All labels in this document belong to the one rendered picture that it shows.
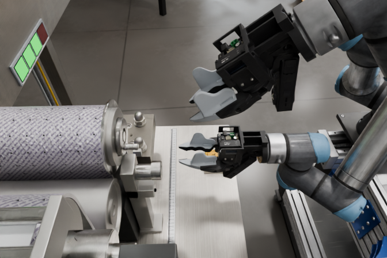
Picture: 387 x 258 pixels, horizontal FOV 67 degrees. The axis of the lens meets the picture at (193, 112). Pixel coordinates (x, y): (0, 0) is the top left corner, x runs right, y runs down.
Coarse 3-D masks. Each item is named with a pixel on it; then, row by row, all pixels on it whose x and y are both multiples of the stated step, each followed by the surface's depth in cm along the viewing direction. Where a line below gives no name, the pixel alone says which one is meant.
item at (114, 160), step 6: (114, 108) 56; (114, 114) 54; (120, 114) 59; (108, 120) 53; (114, 120) 54; (108, 126) 52; (114, 126) 54; (108, 132) 52; (108, 138) 52; (108, 144) 52; (114, 144) 54; (108, 150) 52; (114, 150) 54; (108, 156) 53; (114, 156) 54; (120, 156) 59; (114, 162) 54; (120, 162) 59
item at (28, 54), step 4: (28, 48) 86; (24, 52) 84; (28, 52) 86; (32, 52) 88; (24, 56) 84; (28, 56) 86; (32, 56) 88; (28, 60) 86; (32, 60) 88; (28, 64) 86
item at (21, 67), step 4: (20, 60) 82; (16, 64) 80; (20, 64) 81; (24, 64) 83; (16, 68) 80; (20, 68) 81; (24, 68) 83; (20, 72) 81; (24, 72) 83; (20, 76) 81; (24, 76) 83
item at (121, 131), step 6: (120, 120) 56; (120, 126) 55; (126, 126) 60; (114, 132) 54; (120, 132) 55; (126, 132) 60; (114, 138) 54; (120, 138) 55; (126, 138) 60; (120, 144) 55; (120, 150) 55; (126, 150) 59
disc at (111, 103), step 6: (108, 102) 55; (114, 102) 58; (108, 108) 54; (108, 114) 54; (102, 120) 51; (102, 126) 51; (102, 132) 50; (102, 138) 50; (102, 144) 50; (102, 150) 51; (102, 156) 51; (108, 162) 53; (108, 168) 53; (114, 168) 57
